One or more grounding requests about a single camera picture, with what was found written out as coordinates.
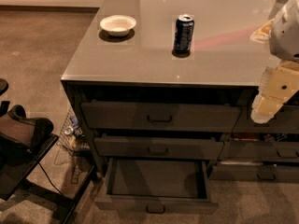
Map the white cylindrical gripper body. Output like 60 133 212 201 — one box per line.
259 61 299 107

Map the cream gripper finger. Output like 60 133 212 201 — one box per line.
250 94 282 124

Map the dark blue pepsi can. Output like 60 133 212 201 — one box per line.
173 14 194 53

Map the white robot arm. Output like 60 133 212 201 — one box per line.
250 0 299 124

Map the top right drawer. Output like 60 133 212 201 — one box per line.
233 105 299 134

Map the middle right drawer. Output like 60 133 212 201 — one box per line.
219 140 299 162

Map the open bottom left drawer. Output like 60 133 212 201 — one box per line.
96 158 218 215

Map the middle left drawer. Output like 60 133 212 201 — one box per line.
94 135 223 160

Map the top left drawer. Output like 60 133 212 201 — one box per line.
81 101 241 133

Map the dark grey cabinet counter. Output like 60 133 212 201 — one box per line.
62 0 298 182

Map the white paper bowl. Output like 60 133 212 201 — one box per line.
100 15 136 36

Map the black office chair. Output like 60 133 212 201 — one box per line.
0 77 97 224

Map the wire basket with items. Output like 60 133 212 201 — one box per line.
53 106 92 185

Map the black floor cable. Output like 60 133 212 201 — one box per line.
29 149 68 199

